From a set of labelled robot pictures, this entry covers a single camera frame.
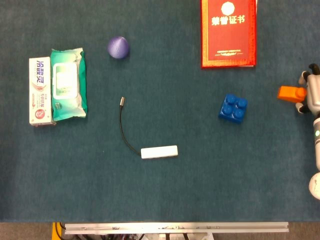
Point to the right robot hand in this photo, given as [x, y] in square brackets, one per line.
[312, 90]

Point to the orange building block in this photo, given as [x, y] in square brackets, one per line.
[290, 94]

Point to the blue building block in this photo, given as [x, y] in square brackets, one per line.
[233, 108]

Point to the red certificate book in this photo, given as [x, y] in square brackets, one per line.
[228, 35]

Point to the teal table cloth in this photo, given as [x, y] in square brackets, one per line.
[160, 180]

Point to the purple ball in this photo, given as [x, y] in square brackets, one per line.
[118, 47]

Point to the green wet wipes pack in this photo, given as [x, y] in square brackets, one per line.
[68, 85]

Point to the white toothpaste box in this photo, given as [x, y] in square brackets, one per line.
[40, 91]

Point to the aluminium frame rail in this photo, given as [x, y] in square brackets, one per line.
[175, 227]

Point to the yellow frame part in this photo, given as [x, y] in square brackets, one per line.
[55, 231]

